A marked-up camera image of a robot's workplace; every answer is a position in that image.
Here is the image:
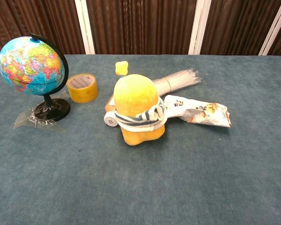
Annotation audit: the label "small colourful desk globe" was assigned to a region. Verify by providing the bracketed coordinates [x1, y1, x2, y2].
[0, 32, 71, 122]

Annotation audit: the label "yellow plush toy striped scarf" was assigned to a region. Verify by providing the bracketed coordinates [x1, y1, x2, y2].
[113, 60, 166, 146]

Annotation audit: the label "orange box white top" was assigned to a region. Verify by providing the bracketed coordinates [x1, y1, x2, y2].
[104, 93, 117, 113]

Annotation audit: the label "bundle of clear wrapped straws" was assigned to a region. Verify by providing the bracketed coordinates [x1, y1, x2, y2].
[152, 67, 203, 95]

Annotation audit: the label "white snack bag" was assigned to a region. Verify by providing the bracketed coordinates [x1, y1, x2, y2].
[163, 95, 231, 128]

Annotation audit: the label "yellowish packing tape roll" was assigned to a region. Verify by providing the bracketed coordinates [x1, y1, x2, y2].
[66, 73, 99, 103]

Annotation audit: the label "blue felt table cover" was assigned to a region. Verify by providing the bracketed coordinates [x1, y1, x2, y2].
[0, 54, 281, 225]

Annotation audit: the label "white divider frame post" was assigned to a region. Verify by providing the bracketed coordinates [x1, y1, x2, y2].
[74, 0, 96, 55]
[258, 0, 281, 56]
[188, 0, 212, 55]

